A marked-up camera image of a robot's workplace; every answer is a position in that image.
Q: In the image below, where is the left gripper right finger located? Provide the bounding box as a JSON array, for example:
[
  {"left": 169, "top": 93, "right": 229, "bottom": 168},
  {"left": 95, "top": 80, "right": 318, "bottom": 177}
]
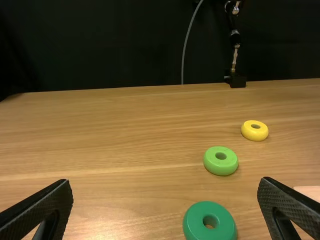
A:
[{"left": 257, "top": 176, "right": 320, "bottom": 240}]

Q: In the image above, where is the thin hanging cable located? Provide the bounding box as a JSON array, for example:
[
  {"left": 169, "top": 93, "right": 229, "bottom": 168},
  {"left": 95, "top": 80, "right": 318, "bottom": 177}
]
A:
[{"left": 180, "top": 0, "right": 205, "bottom": 85}]

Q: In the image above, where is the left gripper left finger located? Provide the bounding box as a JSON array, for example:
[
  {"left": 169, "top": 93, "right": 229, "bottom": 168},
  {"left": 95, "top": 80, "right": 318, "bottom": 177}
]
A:
[{"left": 0, "top": 178, "right": 74, "bottom": 240}]

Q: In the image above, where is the yellow ring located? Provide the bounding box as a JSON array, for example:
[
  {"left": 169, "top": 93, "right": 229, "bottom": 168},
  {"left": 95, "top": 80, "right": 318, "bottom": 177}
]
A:
[{"left": 240, "top": 119, "right": 270, "bottom": 142}]

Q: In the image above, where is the black clamp stand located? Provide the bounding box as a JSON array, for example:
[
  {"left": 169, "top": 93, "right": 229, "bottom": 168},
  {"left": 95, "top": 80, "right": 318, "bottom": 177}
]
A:
[{"left": 223, "top": 0, "right": 247, "bottom": 89}]

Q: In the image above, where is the light green ring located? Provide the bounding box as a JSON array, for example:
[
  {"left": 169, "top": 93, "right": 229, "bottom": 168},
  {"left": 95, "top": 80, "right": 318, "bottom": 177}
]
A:
[{"left": 202, "top": 146, "right": 239, "bottom": 177}]

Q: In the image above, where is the dark green ring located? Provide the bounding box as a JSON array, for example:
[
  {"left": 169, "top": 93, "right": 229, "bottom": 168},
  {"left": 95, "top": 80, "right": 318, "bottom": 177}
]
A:
[{"left": 182, "top": 201, "right": 238, "bottom": 240}]

